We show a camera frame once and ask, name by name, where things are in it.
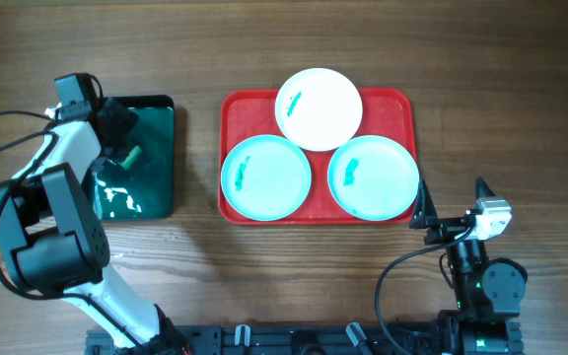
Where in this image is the light blue plate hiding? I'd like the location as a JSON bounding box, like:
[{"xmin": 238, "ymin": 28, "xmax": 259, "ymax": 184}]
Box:
[
  {"xmin": 326, "ymin": 135, "xmax": 420, "ymax": 222},
  {"xmin": 220, "ymin": 134, "xmax": 313, "ymax": 222}
]

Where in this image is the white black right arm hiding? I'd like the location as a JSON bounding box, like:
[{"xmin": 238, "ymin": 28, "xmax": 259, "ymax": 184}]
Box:
[{"xmin": 409, "ymin": 177, "xmax": 529, "ymax": 354}]

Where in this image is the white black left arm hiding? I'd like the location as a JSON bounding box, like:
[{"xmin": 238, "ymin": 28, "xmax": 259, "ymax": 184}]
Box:
[{"xmin": 0, "ymin": 96, "xmax": 190, "ymax": 354}]

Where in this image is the green yellow sponge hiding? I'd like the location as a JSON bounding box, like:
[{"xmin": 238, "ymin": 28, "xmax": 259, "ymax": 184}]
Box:
[{"xmin": 119, "ymin": 146, "xmax": 142, "ymax": 170}]

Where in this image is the red plastic tray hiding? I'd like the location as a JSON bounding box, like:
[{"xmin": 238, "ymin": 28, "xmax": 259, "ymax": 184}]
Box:
[{"xmin": 219, "ymin": 87, "xmax": 417, "ymax": 226}]

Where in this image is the black water tray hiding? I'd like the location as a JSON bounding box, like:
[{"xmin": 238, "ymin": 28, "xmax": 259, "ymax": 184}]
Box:
[{"xmin": 82, "ymin": 95, "xmax": 176, "ymax": 221}]

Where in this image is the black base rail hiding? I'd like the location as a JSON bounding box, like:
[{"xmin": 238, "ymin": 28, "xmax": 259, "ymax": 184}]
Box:
[{"xmin": 85, "ymin": 322, "xmax": 525, "ymax": 355}]

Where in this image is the white plate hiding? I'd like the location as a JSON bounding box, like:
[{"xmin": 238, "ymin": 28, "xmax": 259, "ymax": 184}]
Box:
[{"xmin": 274, "ymin": 68, "xmax": 363, "ymax": 152}]

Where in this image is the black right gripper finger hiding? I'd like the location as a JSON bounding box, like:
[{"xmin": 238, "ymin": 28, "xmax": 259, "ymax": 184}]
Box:
[
  {"xmin": 475, "ymin": 176, "xmax": 495, "ymax": 199},
  {"xmin": 409, "ymin": 179, "xmax": 438, "ymax": 229}
]

